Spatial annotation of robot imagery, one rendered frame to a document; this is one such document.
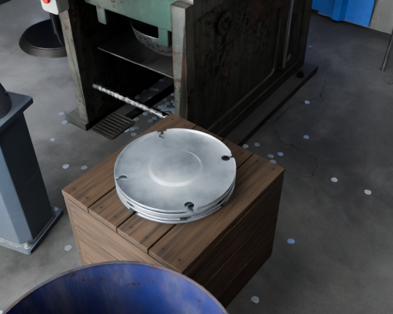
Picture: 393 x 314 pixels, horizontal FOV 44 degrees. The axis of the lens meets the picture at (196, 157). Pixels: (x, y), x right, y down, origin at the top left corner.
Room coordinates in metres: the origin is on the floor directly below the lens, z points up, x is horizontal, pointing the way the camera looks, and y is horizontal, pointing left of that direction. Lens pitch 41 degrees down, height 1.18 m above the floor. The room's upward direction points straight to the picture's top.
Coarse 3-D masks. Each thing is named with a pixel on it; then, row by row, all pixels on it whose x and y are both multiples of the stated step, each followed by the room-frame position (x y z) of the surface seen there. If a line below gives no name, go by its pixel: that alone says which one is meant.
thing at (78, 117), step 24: (72, 0) 1.53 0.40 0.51; (72, 24) 1.51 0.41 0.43; (96, 24) 1.61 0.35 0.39; (120, 24) 1.69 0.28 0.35; (72, 48) 1.51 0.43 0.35; (96, 48) 1.58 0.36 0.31; (72, 72) 1.53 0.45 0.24; (96, 72) 1.57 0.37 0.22; (120, 72) 1.68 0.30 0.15; (144, 72) 1.79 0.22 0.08; (96, 96) 1.55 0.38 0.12; (72, 120) 1.53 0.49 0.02; (96, 120) 1.54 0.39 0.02
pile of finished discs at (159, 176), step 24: (144, 144) 0.95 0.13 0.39; (168, 144) 0.95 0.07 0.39; (192, 144) 0.95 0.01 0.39; (216, 144) 0.94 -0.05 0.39; (120, 168) 0.86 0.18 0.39; (144, 168) 0.86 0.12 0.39; (168, 168) 0.85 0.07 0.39; (192, 168) 0.85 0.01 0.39; (216, 168) 0.85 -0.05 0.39; (120, 192) 0.78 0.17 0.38; (144, 192) 0.78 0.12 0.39; (168, 192) 0.78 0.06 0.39; (192, 192) 0.78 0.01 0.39; (216, 192) 0.77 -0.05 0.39; (144, 216) 0.73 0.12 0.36; (168, 216) 0.71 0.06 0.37; (192, 216) 0.72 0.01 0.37
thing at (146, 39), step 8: (136, 24) 1.65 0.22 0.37; (144, 24) 1.69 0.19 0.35; (136, 32) 1.53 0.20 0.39; (144, 32) 1.65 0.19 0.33; (152, 32) 1.68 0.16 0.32; (144, 40) 1.51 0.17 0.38; (152, 40) 1.48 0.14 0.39; (152, 48) 1.49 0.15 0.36; (160, 48) 1.48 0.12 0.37; (168, 48) 1.47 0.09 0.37
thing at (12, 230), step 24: (24, 96) 1.07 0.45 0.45; (0, 120) 0.97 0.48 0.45; (24, 120) 1.03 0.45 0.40; (0, 144) 0.94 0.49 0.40; (24, 144) 1.01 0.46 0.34; (0, 168) 0.93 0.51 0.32; (24, 168) 0.98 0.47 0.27; (0, 192) 0.92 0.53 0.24; (24, 192) 0.96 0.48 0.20; (0, 216) 0.93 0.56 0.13; (24, 216) 0.93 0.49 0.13; (48, 216) 1.01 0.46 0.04; (0, 240) 0.94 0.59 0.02; (24, 240) 0.92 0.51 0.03
